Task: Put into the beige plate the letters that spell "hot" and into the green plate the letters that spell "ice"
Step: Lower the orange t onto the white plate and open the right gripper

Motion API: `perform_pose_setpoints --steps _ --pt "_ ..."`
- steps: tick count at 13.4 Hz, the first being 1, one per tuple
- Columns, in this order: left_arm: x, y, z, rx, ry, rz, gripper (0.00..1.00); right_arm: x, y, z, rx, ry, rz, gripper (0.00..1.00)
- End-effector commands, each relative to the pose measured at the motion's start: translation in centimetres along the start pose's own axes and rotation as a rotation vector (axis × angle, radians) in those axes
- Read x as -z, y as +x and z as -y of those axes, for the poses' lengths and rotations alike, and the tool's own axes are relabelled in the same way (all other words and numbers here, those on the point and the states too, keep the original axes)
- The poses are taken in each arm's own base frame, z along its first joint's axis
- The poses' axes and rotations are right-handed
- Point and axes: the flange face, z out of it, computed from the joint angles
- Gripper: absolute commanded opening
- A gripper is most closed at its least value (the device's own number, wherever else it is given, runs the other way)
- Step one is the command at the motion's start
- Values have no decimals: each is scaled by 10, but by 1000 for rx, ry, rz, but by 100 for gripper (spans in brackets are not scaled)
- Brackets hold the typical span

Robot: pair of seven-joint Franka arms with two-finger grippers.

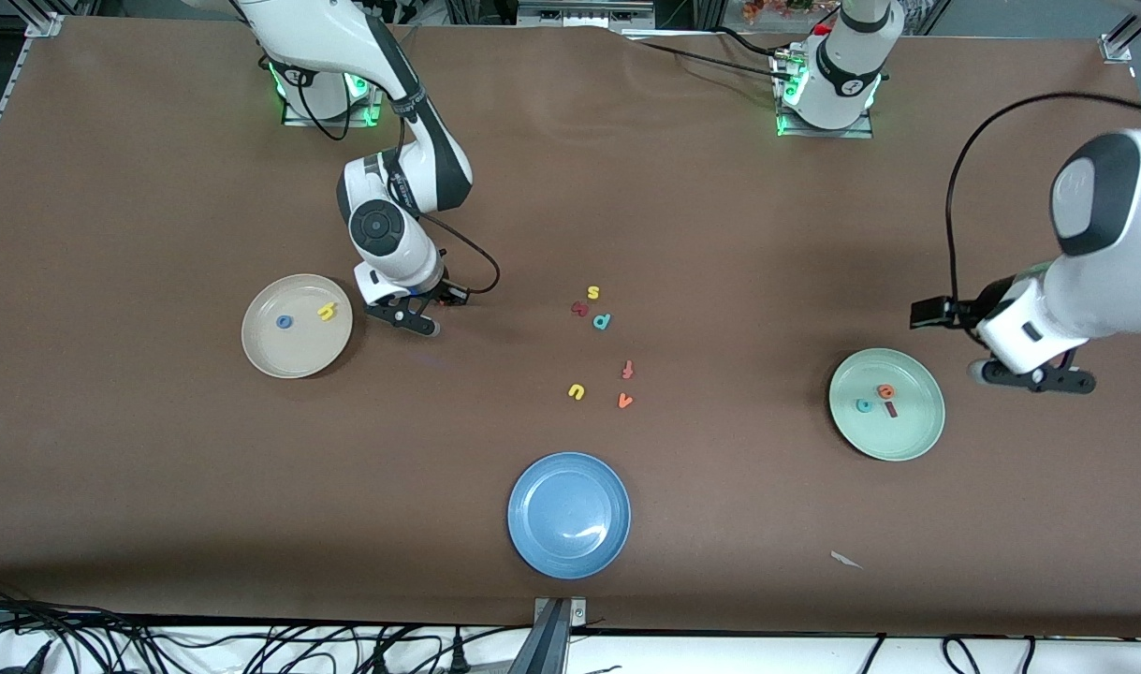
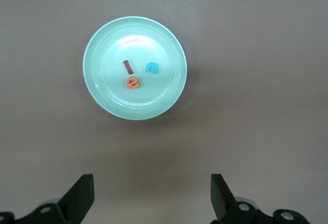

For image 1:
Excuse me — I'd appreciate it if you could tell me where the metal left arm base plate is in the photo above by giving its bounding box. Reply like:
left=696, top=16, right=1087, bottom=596
left=774, top=51, right=875, bottom=139

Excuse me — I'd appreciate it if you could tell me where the blue plate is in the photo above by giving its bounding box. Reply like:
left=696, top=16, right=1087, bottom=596
left=507, top=452, right=632, bottom=580

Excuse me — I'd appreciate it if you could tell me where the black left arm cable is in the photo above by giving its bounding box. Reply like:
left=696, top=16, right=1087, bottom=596
left=944, top=91, right=1141, bottom=305

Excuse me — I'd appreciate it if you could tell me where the brown table cover sheet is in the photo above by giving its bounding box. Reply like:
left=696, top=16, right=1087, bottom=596
left=0, top=17, right=1141, bottom=637

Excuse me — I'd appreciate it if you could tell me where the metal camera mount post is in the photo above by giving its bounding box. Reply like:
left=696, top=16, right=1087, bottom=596
left=530, top=596, right=588, bottom=674

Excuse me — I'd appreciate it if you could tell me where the black table cable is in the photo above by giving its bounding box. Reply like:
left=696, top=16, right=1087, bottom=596
left=715, top=26, right=782, bottom=55
left=626, top=39, right=796, bottom=85

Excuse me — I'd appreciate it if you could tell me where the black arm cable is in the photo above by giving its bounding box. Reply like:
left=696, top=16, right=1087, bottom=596
left=944, top=91, right=1141, bottom=305
left=269, top=56, right=503, bottom=297

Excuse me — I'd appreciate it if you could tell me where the green plate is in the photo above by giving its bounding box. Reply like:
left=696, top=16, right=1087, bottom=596
left=828, top=347, right=946, bottom=462

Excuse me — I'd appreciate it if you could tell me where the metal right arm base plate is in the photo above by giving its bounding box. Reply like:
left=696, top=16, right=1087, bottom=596
left=280, top=37, right=386, bottom=128

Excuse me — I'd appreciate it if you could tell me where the beige brown plate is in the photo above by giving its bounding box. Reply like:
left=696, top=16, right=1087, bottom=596
left=241, top=273, right=354, bottom=380

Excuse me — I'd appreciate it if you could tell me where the grey electronics box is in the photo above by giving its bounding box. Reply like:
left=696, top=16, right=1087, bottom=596
left=517, top=0, right=655, bottom=29

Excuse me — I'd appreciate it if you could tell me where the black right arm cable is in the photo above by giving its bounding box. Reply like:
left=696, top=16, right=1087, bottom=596
left=269, top=56, right=503, bottom=297

